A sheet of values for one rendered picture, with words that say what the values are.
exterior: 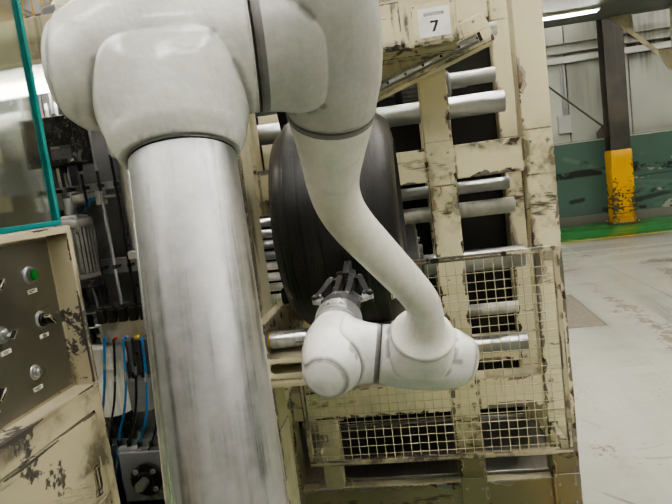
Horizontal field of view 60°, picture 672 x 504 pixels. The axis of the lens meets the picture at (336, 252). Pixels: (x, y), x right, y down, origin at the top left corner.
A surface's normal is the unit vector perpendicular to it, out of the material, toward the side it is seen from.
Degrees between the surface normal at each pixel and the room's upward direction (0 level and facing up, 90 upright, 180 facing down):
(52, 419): 90
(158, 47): 76
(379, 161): 67
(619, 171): 90
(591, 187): 90
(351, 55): 127
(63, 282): 90
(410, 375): 117
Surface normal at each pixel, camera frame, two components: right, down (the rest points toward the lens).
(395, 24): -0.13, 0.14
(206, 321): 0.20, -0.24
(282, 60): 0.27, 0.57
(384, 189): 0.55, -0.18
